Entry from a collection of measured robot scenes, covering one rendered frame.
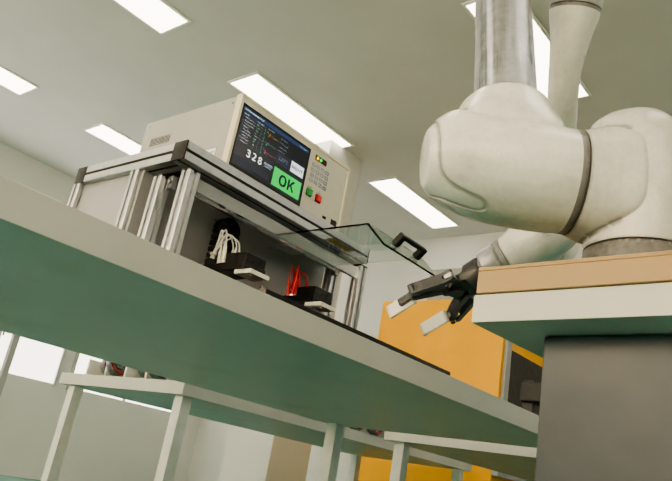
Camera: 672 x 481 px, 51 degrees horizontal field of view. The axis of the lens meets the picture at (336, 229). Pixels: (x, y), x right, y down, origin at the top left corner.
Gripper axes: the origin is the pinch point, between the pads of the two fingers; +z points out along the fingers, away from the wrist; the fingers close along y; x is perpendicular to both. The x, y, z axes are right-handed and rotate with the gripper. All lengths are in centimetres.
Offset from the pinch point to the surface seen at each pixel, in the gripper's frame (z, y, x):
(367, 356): 3.0, -17.9, -12.9
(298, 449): 264, 303, 138
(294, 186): 13.6, -9.5, 46.2
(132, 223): 36, -44, 32
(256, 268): 20.3, -23.6, 17.7
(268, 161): 13, -20, 48
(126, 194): 35, -46, 39
